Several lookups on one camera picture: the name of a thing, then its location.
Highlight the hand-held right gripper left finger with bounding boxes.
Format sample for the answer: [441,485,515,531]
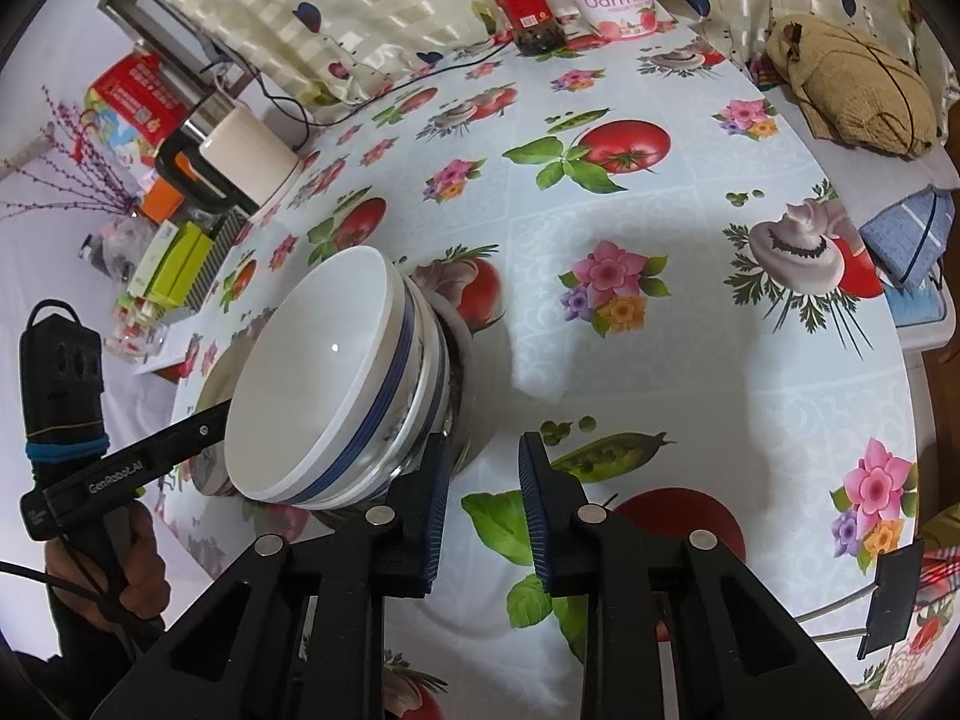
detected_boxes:
[90,433,452,720]

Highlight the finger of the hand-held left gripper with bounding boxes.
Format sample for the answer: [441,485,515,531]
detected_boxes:
[161,399,230,470]

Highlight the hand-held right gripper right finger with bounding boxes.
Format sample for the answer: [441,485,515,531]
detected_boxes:
[517,431,875,720]

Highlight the beige plate with blue emblem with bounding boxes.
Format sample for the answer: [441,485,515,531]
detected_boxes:
[190,337,250,500]

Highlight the white bowl with blue stripe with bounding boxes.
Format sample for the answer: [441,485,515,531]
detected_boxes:
[223,244,418,505]
[315,270,451,511]

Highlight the person's left hand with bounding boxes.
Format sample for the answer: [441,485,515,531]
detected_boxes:
[45,499,168,635]

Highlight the white paper sheet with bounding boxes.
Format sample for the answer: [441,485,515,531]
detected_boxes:
[135,349,185,377]

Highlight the clear glass cup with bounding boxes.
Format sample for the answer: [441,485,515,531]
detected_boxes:
[105,292,170,357]

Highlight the white and green box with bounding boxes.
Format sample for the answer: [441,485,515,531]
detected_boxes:
[126,221,188,297]

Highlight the clear plastic bag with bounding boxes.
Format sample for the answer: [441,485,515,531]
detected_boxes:
[82,214,158,278]

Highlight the black and white striped tray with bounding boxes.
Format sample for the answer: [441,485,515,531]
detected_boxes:
[180,210,248,312]

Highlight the orange box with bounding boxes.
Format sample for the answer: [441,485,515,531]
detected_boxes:
[142,180,185,224]

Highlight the purple flower branches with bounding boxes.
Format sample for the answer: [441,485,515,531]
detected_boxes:
[0,82,143,218]

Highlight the colourful printed box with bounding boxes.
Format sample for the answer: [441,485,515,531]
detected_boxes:
[81,90,173,170]

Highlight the white kettle base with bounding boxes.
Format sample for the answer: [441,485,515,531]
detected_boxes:
[247,154,308,222]

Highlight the white electric kettle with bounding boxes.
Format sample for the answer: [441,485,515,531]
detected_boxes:
[154,86,301,211]

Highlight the red packet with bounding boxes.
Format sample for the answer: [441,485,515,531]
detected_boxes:
[86,52,200,151]

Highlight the heart print curtain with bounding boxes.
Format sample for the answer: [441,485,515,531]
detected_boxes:
[127,0,938,128]

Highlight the blue cloth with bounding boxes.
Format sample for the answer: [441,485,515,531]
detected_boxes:
[859,184,957,293]

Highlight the red label sauce jar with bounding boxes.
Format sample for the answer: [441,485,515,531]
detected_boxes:
[476,0,567,57]

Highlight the white yogurt cup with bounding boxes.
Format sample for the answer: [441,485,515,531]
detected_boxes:
[559,0,661,42]

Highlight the beige knitted cloth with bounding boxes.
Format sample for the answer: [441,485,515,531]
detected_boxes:
[765,13,940,160]

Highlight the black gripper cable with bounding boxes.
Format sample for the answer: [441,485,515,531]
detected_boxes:
[0,559,162,627]

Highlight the black clip on metal wire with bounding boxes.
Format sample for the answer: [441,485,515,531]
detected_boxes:
[791,540,925,657]

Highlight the silver metal frame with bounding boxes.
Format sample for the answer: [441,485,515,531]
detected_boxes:
[97,0,248,87]

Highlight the black power cord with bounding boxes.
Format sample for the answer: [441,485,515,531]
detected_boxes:
[210,45,526,152]

